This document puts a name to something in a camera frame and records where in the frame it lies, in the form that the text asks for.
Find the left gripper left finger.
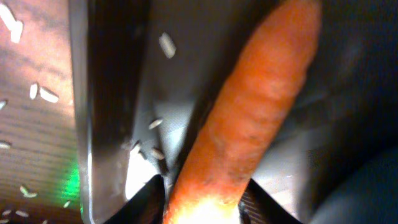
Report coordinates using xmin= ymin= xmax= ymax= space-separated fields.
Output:
xmin=105 ymin=174 xmax=165 ymax=224

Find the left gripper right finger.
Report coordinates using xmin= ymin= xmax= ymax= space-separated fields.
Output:
xmin=238 ymin=179 xmax=302 ymax=224

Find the large blue plate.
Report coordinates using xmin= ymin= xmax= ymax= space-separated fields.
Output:
xmin=311 ymin=147 xmax=397 ymax=224

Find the brown serving tray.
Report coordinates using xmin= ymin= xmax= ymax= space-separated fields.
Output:
xmin=69 ymin=1 xmax=397 ymax=223

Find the orange carrot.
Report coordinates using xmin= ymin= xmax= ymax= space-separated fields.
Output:
xmin=163 ymin=1 xmax=322 ymax=223

